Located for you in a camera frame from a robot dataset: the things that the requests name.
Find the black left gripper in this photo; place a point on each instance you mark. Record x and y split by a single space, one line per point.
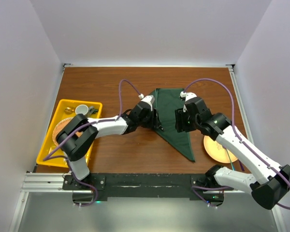
154 122

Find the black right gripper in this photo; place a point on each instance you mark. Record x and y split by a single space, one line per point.
180 124

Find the green cloth napkin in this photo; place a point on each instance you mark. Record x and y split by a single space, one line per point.
167 100

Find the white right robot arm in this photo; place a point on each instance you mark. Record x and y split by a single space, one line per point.
268 181

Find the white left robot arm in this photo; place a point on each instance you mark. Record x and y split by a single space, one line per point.
79 134

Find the round wooden plate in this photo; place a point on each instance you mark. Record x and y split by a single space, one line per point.
217 151

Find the green grey tool in tray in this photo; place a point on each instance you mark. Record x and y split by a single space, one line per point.
92 110

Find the white cup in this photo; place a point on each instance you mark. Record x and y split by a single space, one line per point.
82 109

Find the woven round coaster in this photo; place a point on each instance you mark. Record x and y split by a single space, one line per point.
58 128

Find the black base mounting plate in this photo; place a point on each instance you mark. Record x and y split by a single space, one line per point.
142 186

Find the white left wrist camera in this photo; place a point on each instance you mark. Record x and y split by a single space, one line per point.
149 99

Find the aluminium frame rail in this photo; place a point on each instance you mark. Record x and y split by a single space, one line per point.
34 182

